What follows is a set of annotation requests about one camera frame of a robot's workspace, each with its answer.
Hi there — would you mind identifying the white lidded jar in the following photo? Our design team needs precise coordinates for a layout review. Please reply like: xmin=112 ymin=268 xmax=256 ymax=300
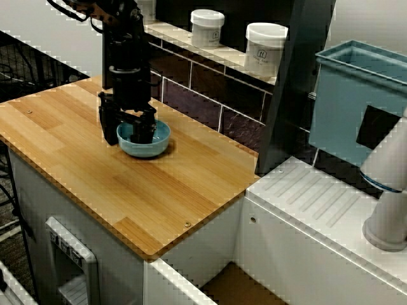
xmin=136 ymin=0 xmax=158 ymax=25
xmin=244 ymin=22 xmax=289 ymax=79
xmin=190 ymin=9 xmax=226 ymax=49

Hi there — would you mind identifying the white toy kitchen sink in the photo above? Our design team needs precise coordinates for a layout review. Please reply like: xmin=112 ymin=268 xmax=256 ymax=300
xmin=142 ymin=155 xmax=407 ymax=305

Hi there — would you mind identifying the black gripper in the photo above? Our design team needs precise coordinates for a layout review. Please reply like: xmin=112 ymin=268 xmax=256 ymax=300
xmin=97 ymin=65 xmax=158 ymax=146

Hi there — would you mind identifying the light blue bowl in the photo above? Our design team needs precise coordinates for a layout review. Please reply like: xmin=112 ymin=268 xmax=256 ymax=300
xmin=116 ymin=119 xmax=172 ymax=159

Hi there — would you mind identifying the black wire mesh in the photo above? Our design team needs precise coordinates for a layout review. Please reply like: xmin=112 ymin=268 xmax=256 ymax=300
xmin=0 ymin=30 xmax=92 ymax=105

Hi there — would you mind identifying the white toy kitchen cabinet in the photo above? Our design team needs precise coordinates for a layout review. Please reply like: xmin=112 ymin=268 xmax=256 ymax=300
xmin=6 ymin=147 xmax=247 ymax=305

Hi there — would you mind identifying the aluminium frame rail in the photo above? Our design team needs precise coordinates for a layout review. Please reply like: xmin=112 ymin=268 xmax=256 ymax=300
xmin=0 ymin=259 xmax=39 ymax=305

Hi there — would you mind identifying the dark tall pillar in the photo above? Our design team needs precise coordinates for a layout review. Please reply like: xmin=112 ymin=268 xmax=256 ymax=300
xmin=256 ymin=0 xmax=337 ymax=178

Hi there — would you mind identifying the teal plastic bin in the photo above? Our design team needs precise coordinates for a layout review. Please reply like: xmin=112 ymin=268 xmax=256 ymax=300
xmin=310 ymin=39 xmax=407 ymax=168

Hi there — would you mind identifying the pale grey toy faucet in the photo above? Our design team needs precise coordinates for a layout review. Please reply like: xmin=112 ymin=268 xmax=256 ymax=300
xmin=359 ymin=106 xmax=407 ymax=252

